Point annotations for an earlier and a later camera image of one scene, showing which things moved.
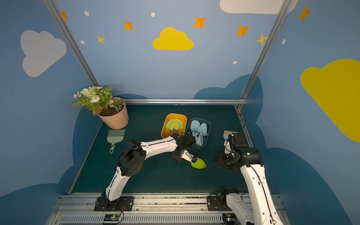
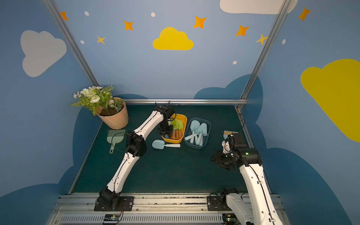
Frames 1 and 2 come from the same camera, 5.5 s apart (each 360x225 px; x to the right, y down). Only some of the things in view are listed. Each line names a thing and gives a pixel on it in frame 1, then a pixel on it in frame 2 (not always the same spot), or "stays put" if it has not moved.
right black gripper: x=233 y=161 stays put
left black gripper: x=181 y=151 -> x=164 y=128
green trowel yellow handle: x=199 y=164 -> x=176 y=123
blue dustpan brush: x=226 y=133 stays put
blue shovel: x=194 y=124 stays put
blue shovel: x=202 y=130 stays put
